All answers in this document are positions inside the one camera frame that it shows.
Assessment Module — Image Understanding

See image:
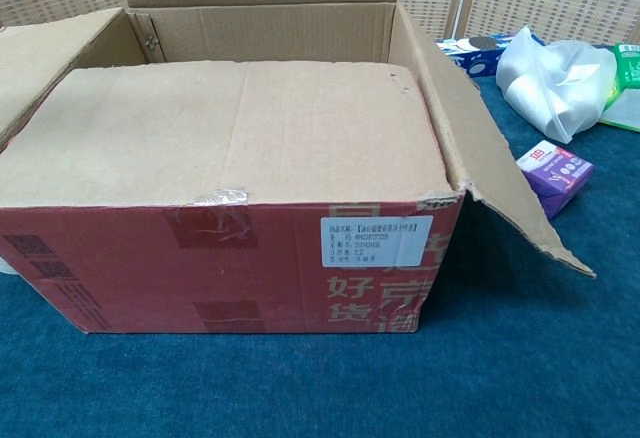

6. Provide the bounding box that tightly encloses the red cardboard box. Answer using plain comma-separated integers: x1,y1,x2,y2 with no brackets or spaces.
0,0,597,335

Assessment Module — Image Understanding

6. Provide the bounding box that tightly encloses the dark blue table cloth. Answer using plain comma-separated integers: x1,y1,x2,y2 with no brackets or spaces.
0,72,640,438

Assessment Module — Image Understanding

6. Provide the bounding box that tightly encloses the clear bag of white cups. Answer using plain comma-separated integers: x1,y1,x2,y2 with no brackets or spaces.
495,25,619,145

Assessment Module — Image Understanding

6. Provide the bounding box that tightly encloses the green tissue pack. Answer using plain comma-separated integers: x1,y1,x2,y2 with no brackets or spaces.
598,41,640,133

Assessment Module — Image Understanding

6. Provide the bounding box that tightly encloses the small purple box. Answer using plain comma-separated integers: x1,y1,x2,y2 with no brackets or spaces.
515,140,595,220

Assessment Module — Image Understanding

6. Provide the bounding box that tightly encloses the blue cookie package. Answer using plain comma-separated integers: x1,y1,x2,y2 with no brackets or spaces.
433,31,519,79

